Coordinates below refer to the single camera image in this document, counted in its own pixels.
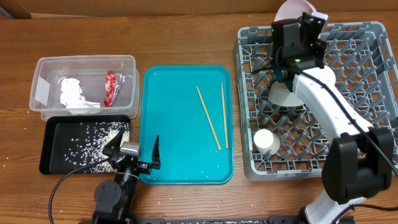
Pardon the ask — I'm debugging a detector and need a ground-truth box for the white round plate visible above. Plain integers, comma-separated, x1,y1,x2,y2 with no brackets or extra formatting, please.
274,0,317,22

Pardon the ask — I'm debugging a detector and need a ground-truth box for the red snack wrapper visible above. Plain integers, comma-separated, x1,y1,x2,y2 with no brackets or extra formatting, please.
104,70,125,107

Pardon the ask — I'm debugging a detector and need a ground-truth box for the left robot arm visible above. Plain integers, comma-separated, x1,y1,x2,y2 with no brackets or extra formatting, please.
92,130,160,224

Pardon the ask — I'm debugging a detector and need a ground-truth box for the rice grains pile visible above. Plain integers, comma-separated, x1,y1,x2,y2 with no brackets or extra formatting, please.
61,121,130,169

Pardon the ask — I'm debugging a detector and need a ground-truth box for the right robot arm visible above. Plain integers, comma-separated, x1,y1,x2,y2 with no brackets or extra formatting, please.
271,12,397,223

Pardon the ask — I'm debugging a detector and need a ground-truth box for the clear plastic bin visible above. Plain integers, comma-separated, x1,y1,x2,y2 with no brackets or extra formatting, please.
29,55,139,121

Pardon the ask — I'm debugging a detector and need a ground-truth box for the teal plastic tray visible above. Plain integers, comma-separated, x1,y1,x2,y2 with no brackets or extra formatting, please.
139,65,234,185

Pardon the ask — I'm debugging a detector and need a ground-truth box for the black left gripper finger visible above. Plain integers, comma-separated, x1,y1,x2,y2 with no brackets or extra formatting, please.
151,135,160,170
102,129,125,156

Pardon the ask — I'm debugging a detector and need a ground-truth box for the white napkin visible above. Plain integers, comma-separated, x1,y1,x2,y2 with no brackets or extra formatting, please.
60,78,100,108

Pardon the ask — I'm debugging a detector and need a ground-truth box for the black tray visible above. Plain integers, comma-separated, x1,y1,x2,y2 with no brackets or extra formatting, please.
39,115,131,174

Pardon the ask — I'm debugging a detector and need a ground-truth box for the white cup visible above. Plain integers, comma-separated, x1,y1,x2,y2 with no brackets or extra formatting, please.
253,129,280,154

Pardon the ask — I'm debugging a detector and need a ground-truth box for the pink bowl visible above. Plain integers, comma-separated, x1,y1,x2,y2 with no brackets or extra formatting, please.
322,65,336,86

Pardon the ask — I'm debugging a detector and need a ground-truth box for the grey bowl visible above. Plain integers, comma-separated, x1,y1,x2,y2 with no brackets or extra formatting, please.
267,81,304,107

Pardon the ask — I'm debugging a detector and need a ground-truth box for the grey dish rack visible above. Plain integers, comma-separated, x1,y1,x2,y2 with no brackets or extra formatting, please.
233,22,397,181

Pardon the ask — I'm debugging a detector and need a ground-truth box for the wooden chopstick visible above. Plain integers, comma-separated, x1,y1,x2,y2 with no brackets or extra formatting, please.
221,82,229,149
196,86,221,151

